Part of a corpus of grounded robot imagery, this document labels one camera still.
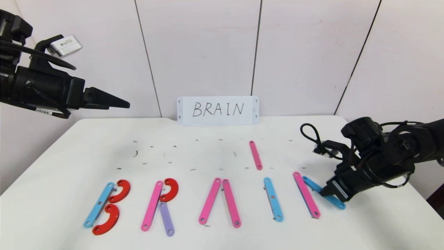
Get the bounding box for short purple bar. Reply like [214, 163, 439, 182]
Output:
[159, 202, 175, 237]

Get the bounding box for long light blue bar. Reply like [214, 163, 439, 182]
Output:
[263, 177, 284, 223]
[83, 182, 115, 228]

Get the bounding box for small red curved piece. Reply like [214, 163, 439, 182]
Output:
[160, 178, 179, 203]

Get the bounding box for long pink bar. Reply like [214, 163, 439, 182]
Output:
[293, 172, 321, 219]
[222, 179, 241, 228]
[140, 181, 164, 232]
[198, 178, 222, 225]

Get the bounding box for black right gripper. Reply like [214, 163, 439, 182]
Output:
[319, 159, 374, 202]

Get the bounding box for short pink bar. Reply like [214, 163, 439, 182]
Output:
[249, 141, 263, 170]

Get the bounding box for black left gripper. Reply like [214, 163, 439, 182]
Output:
[14, 66, 130, 115]

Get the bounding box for black right camera cable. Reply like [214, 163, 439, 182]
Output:
[300, 123, 344, 160]

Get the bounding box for black right camera bracket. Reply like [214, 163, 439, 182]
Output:
[319, 140, 351, 161]

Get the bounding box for short dark blue bar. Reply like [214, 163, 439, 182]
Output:
[302, 176, 346, 210]

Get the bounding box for black left camera bracket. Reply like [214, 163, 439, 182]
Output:
[29, 35, 63, 72]

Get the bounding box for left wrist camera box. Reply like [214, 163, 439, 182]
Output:
[47, 35, 83, 58]

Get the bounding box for large red curved piece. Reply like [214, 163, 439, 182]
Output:
[108, 180, 131, 204]
[92, 204, 120, 236]

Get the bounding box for black cable with white label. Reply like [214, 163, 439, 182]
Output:
[0, 101, 71, 119]
[382, 170, 412, 189]

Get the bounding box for white BRAIN sign card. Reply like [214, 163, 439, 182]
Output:
[177, 96, 259, 126]

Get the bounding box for black camera bracket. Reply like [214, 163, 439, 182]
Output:
[319, 140, 351, 161]
[29, 35, 63, 72]

